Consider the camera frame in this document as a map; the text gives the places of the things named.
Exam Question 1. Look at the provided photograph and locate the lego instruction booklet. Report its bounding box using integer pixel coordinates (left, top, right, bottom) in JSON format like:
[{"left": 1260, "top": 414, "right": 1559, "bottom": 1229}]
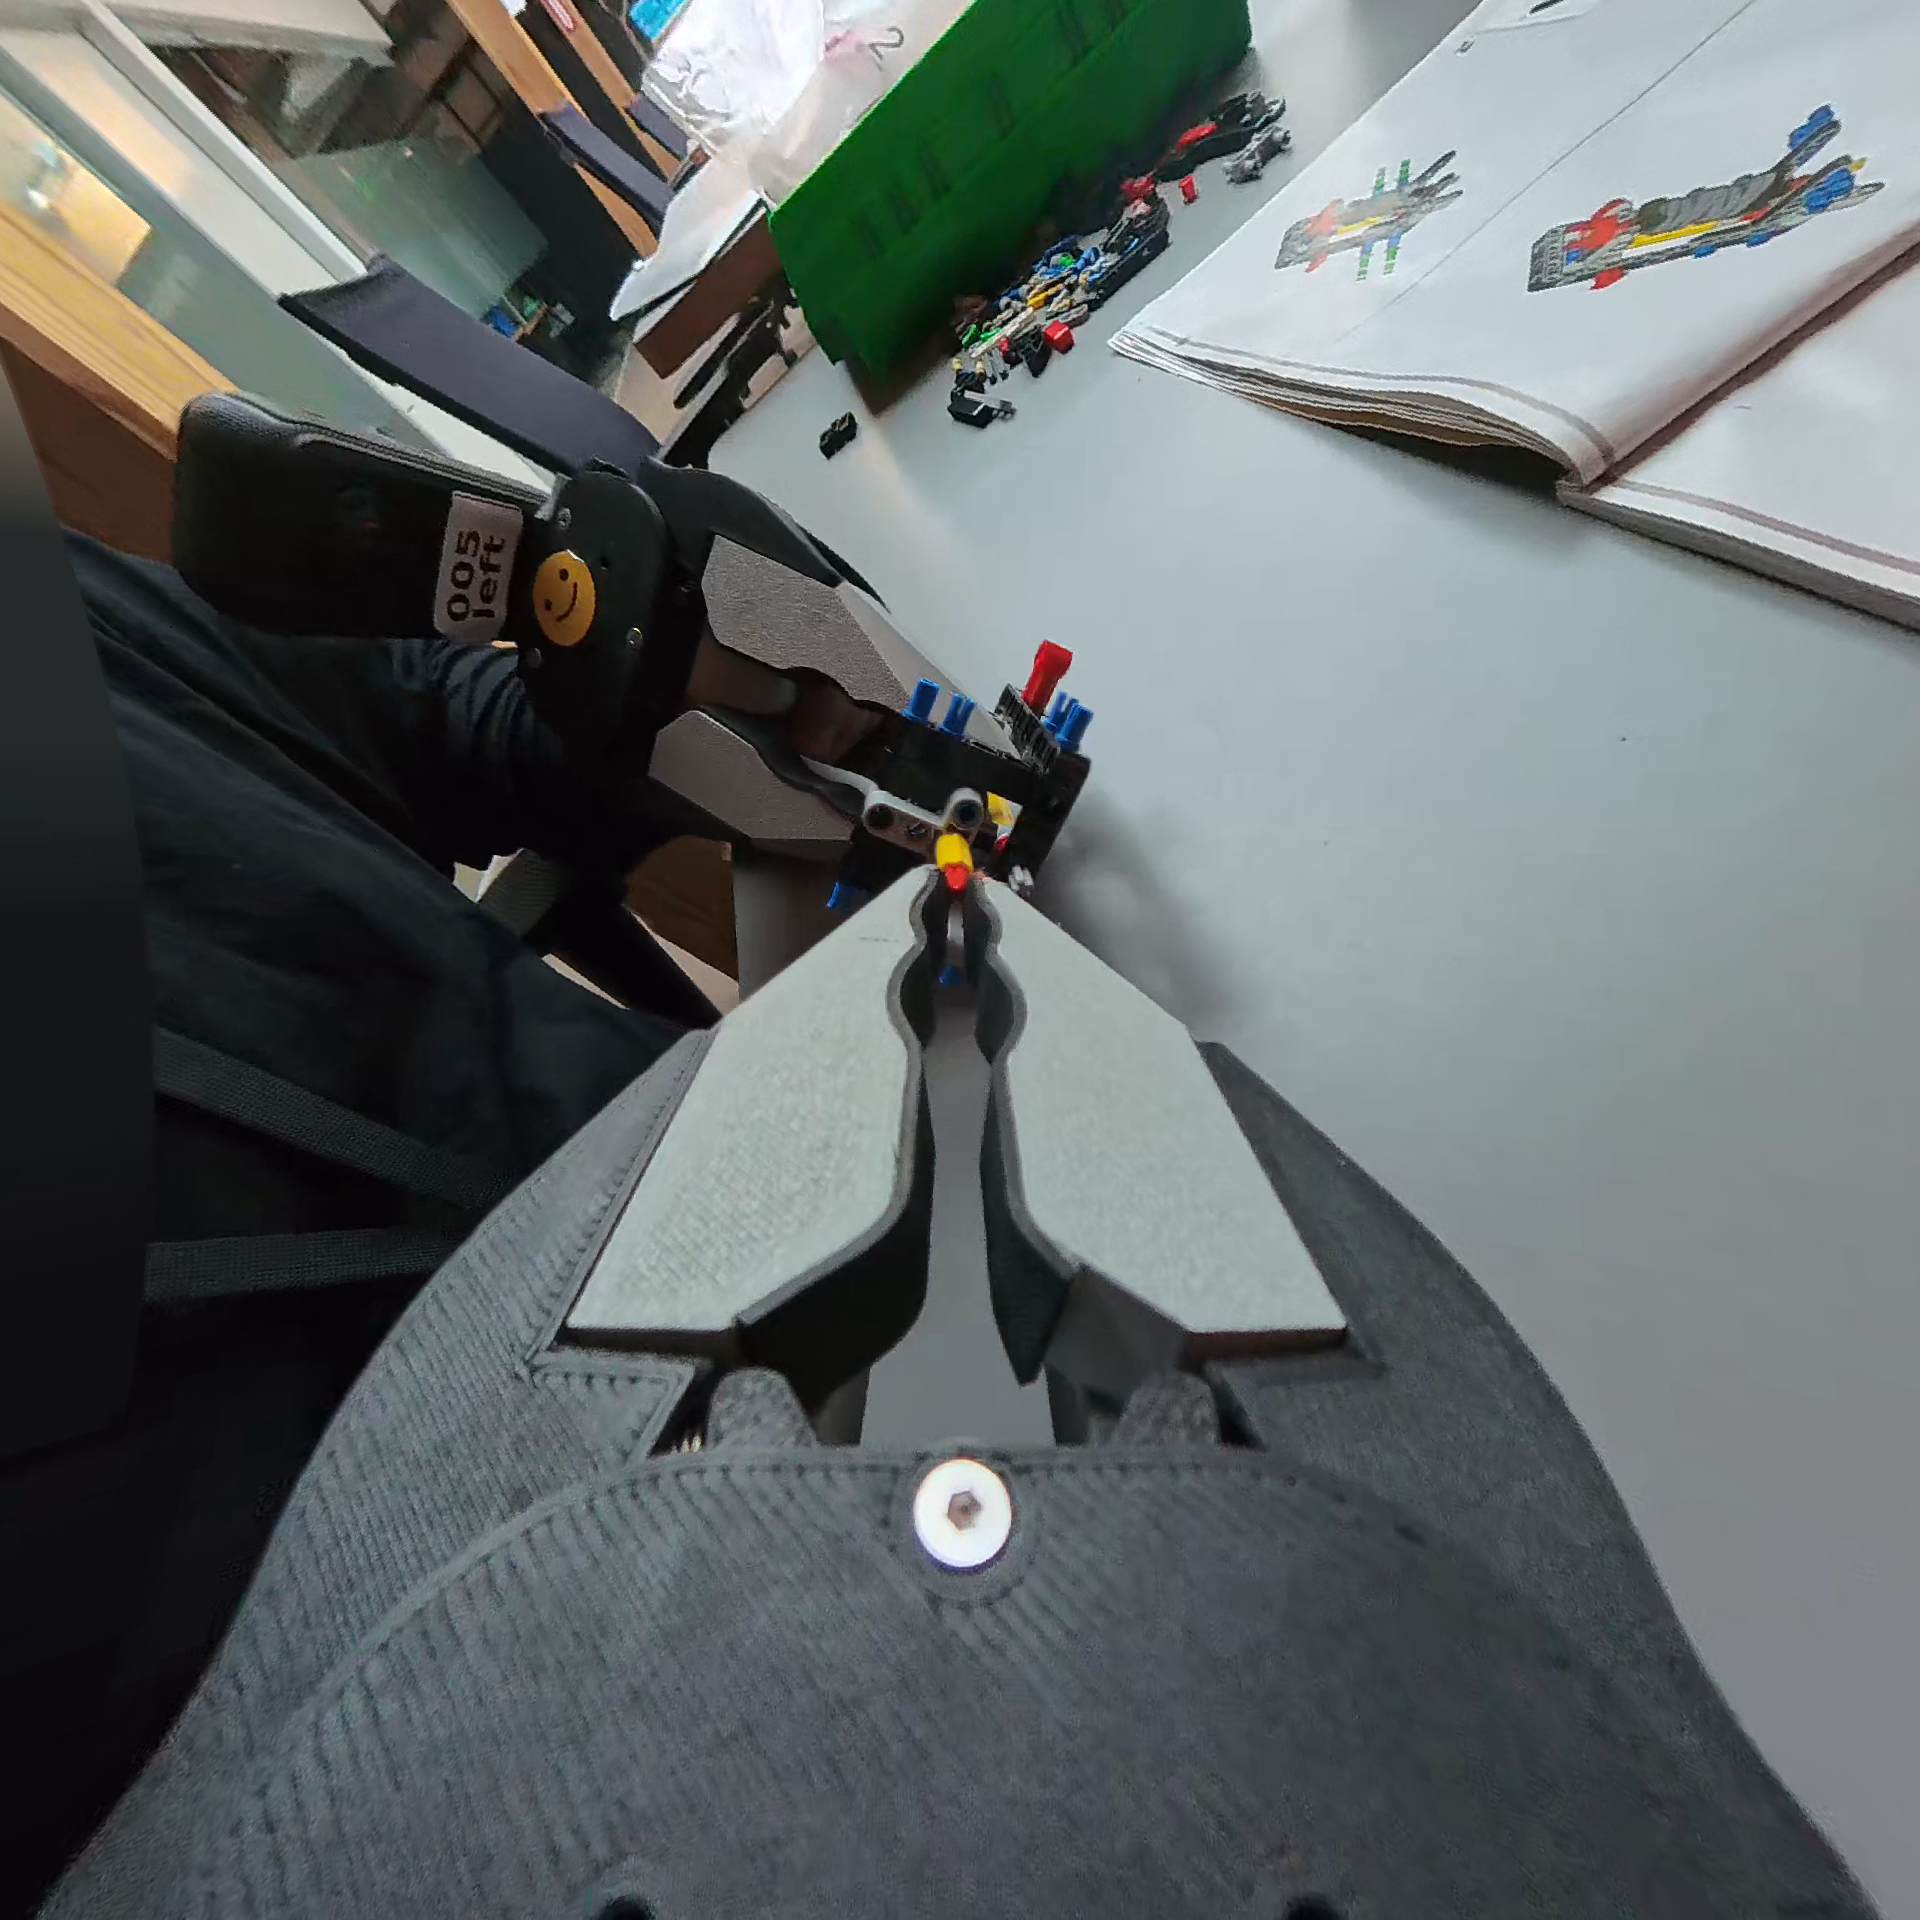
[{"left": 1110, "top": 0, "right": 1920, "bottom": 633}]

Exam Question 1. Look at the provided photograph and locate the green plastic bin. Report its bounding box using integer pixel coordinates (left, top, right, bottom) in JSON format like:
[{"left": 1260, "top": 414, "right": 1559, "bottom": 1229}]
[{"left": 765, "top": 0, "right": 1255, "bottom": 408}]

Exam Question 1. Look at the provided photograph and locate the black lego frame assembly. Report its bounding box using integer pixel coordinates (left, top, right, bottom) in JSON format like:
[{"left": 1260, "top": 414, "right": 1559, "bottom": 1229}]
[{"left": 824, "top": 638, "right": 1096, "bottom": 915}]

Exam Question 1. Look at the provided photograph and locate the dark blue chair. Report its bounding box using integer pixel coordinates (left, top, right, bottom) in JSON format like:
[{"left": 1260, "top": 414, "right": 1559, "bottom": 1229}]
[{"left": 277, "top": 251, "right": 669, "bottom": 473}]

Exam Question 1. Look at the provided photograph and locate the pile of loose lego pieces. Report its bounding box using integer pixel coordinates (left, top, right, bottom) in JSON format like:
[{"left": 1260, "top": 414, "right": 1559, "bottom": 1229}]
[{"left": 816, "top": 88, "right": 1296, "bottom": 458}]

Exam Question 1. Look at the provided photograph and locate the clear plastic bag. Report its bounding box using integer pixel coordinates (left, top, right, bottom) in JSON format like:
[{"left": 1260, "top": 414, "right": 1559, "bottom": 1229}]
[{"left": 644, "top": 0, "right": 991, "bottom": 173}]

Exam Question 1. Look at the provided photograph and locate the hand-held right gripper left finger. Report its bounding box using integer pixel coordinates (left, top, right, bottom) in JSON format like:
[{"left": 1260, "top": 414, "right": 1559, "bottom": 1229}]
[{"left": 565, "top": 863, "right": 961, "bottom": 1415}]

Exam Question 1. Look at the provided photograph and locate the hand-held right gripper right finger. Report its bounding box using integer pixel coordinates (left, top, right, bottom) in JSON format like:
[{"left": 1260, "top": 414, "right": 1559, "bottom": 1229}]
[{"left": 965, "top": 873, "right": 1353, "bottom": 1439}]

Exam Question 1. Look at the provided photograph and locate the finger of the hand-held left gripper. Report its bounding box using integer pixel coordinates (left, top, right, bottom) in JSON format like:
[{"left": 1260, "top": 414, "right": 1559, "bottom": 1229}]
[
  {"left": 644, "top": 703, "right": 880, "bottom": 863},
  {"left": 693, "top": 526, "right": 945, "bottom": 721}
]

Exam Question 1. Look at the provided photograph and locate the grey table leg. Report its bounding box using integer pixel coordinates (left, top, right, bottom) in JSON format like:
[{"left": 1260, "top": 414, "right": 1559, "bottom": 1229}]
[{"left": 727, "top": 838, "right": 848, "bottom": 1003}]

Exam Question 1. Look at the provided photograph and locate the black lanyard strap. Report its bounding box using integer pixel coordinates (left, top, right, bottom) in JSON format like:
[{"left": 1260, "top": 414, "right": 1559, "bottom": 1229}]
[{"left": 142, "top": 1030, "right": 504, "bottom": 1309}]

